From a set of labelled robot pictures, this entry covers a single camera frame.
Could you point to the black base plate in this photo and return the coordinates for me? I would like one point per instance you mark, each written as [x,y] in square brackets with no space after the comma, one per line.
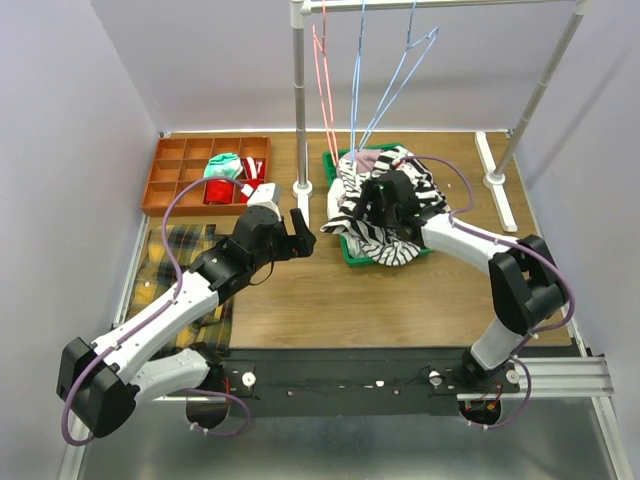
[350,381]

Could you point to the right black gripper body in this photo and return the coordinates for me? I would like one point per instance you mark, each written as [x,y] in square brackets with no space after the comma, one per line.
[379,212]

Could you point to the blue wire hanger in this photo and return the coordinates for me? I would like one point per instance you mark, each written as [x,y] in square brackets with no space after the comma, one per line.
[414,52]
[355,89]

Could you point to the wide striped tank top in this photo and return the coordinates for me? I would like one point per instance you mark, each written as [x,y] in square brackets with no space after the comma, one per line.
[375,200]

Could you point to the green white sock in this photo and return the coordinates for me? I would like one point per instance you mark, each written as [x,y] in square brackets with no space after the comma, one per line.
[224,165]

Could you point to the silver clothes rack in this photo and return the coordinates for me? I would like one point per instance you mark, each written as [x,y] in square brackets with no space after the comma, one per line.
[485,74]

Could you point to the mauve pink garment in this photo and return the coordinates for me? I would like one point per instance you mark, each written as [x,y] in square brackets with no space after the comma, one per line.
[369,163]

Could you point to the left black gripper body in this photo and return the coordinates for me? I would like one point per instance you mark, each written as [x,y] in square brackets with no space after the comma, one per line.
[288,239]

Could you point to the aluminium rail profile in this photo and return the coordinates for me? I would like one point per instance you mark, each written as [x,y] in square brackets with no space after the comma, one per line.
[569,377]

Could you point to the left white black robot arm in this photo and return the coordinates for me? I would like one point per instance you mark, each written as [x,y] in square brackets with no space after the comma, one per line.
[102,382]

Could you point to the yellow plaid shirt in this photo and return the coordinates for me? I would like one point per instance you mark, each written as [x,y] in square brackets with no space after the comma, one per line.
[156,274]

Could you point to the red folded cloth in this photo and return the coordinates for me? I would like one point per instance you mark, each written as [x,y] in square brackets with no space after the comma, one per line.
[219,192]

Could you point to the thin striped white shirt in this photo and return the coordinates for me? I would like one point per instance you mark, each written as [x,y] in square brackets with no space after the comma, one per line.
[358,234]

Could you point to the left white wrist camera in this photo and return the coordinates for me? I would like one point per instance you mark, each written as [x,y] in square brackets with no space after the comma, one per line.
[266,195]

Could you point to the pink wire hanger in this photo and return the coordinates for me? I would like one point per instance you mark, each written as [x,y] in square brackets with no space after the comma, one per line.
[324,84]

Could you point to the green plastic basket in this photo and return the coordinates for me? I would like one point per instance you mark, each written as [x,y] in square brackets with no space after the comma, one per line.
[389,249]

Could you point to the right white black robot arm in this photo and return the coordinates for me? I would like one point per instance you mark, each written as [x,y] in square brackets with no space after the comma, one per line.
[525,283]

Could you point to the red white sock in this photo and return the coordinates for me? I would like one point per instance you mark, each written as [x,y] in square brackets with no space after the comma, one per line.
[254,168]

